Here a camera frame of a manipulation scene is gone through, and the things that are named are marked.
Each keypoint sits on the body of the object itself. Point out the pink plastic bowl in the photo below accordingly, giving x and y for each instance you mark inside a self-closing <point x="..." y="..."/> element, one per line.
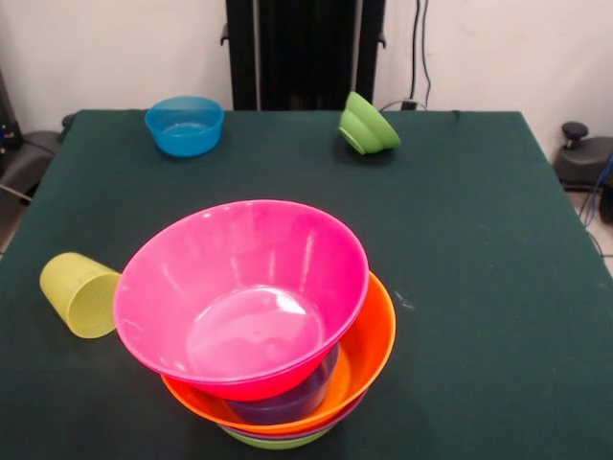
<point x="249" y="389"/>
<point x="239" y="268"/>

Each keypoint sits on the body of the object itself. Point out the small green plastic bowl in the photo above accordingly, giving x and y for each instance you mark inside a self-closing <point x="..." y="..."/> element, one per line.
<point x="369" y="129"/>

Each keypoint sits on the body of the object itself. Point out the orange plastic bowl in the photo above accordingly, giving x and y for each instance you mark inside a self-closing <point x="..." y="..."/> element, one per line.
<point x="369" y="335"/>

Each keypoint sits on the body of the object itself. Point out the blue plastic bowl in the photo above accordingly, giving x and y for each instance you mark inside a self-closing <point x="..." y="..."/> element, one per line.
<point x="184" y="129"/>
<point x="297" y="397"/>

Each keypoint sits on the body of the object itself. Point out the yellow plastic cup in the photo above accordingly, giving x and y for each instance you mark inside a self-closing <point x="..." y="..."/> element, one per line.
<point x="81" y="297"/>

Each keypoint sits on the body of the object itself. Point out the dark green table cloth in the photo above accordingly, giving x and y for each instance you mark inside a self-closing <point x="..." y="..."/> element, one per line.
<point x="431" y="215"/>

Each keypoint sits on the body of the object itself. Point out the large green plastic bowl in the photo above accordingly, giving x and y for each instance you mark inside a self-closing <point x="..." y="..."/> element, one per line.
<point x="282" y="443"/>

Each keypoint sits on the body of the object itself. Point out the black stand base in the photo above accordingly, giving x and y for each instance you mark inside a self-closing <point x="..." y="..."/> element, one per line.
<point x="589" y="163"/>
<point x="29" y="158"/>

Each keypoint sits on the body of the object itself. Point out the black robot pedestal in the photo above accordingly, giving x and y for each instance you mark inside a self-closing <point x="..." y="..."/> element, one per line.
<point x="306" y="57"/>

